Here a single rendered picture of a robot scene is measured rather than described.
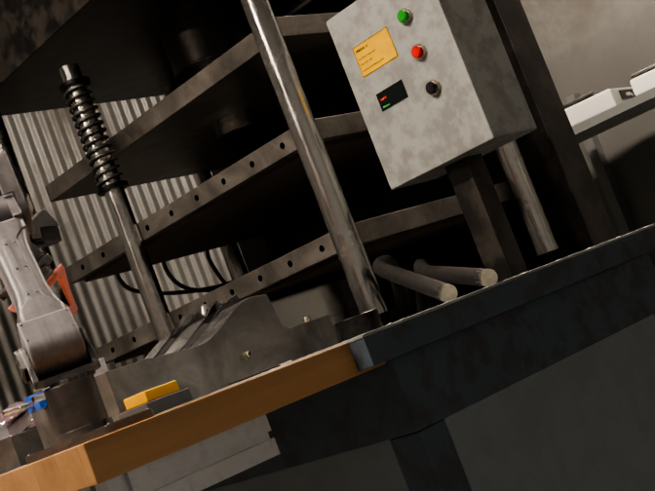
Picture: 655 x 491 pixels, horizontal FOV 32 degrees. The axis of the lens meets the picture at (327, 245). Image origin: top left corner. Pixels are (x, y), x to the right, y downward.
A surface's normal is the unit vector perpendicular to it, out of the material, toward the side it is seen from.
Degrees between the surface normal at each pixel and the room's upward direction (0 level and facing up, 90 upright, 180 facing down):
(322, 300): 90
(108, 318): 90
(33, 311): 53
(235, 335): 90
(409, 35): 90
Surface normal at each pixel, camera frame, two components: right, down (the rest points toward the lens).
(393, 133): -0.68, 0.19
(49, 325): 0.03, -0.72
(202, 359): 0.64, -0.31
